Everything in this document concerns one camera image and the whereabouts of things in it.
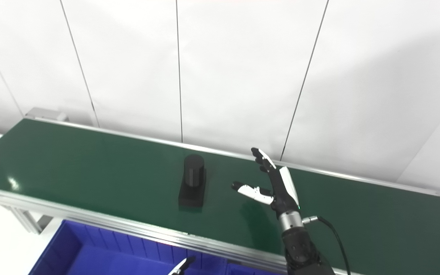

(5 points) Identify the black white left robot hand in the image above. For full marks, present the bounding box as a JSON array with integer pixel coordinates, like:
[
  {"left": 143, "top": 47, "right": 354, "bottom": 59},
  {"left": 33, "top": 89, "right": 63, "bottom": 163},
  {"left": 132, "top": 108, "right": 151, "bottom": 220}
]
[{"left": 168, "top": 256, "right": 196, "bottom": 275}]

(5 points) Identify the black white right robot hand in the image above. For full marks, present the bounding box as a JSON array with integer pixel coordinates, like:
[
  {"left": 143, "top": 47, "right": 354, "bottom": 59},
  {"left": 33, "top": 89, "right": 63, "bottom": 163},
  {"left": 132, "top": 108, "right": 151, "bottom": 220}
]
[{"left": 231, "top": 147, "right": 301, "bottom": 220}]

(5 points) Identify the black cylinder-on-block part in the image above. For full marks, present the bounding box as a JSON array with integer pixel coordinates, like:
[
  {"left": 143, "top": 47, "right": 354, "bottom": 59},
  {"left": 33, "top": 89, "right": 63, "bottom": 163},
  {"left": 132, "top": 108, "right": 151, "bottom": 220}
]
[{"left": 178, "top": 154, "right": 207, "bottom": 209}]

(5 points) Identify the blue plastic bin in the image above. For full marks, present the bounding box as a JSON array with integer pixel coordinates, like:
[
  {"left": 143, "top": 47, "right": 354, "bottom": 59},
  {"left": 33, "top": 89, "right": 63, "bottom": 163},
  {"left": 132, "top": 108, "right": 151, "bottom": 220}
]
[
  {"left": 226, "top": 264, "right": 281, "bottom": 275},
  {"left": 29, "top": 220, "right": 228, "bottom": 275}
]

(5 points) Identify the green conveyor belt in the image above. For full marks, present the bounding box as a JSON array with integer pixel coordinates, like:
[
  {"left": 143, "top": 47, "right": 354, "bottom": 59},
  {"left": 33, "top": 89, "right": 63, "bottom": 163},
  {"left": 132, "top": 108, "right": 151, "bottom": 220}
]
[
  {"left": 0, "top": 116, "right": 440, "bottom": 275},
  {"left": 0, "top": 119, "right": 440, "bottom": 275}
]

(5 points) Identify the aluminium conveyor leg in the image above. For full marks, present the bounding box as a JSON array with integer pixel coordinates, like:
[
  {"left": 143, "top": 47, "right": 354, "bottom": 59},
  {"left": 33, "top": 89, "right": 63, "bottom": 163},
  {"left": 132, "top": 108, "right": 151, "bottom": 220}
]
[{"left": 0, "top": 204, "right": 52, "bottom": 234}]

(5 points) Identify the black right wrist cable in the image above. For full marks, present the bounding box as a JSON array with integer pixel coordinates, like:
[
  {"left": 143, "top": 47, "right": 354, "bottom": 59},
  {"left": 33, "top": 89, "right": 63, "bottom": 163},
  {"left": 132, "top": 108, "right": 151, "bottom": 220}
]
[{"left": 302, "top": 216, "right": 352, "bottom": 275}]

